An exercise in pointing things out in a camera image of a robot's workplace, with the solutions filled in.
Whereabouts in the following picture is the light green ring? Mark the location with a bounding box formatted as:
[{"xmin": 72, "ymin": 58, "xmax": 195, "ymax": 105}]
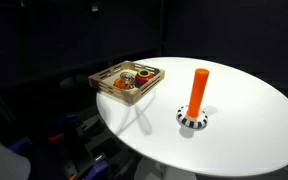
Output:
[{"xmin": 137, "ymin": 68, "xmax": 152, "ymax": 79}]

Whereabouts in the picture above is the wooden slatted tray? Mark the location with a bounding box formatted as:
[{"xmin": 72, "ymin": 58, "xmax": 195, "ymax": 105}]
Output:
[{"xmin": 88, "ymin": 60, "xmax": 166, "ymax": 107}]

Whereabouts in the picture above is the orange stacking peg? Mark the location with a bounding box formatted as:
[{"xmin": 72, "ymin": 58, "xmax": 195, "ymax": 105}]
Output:
[{"xmin": 186, "ymin": 68, "xmax": 210, "ymax": 119}]

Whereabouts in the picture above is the black white striped peg base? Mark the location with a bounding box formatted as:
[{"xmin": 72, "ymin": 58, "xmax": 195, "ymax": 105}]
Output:
[{"xmin": 175, "ymin": 105, "xmax": 209, "ymax": 130}]

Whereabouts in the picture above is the purple plastic object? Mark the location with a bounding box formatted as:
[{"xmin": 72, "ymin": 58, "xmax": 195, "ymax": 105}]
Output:
[
  {"xmin": 7, "ymin": 136, "xmax": 34, "ymax": 154},
  {"xmin": 86, "ymin": 161, "xmax": 110, "ymax": 180}
]

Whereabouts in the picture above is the white rounded object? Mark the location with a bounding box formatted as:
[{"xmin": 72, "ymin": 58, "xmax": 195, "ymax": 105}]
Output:
[{"xmin": 0, "ymin": 128, "xmax": 32, "ymax": 180}]

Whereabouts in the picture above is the red ring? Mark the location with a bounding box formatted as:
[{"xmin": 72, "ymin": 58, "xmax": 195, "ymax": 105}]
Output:
[{"xmin": 134, "ymin": 71, "xmax": 155, "ymax": 85}]

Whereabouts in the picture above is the clear transparent ring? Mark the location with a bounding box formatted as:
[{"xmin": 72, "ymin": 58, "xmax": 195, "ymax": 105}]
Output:
[{"xmin": 119, "ymin": 71, "xmax": 137, "ymax": 85}]

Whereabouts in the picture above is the orange ring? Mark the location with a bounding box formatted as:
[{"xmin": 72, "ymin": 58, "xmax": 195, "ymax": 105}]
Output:
[{"xmin": 113, "ymin": 77, "xmax": 132, "ymax": 90}]

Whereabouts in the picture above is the small grey wall device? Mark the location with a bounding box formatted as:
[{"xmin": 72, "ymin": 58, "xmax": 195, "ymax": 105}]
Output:
[{"xmin": 90, "ymin": 2, "xmax": 101, "ymax": 13}]

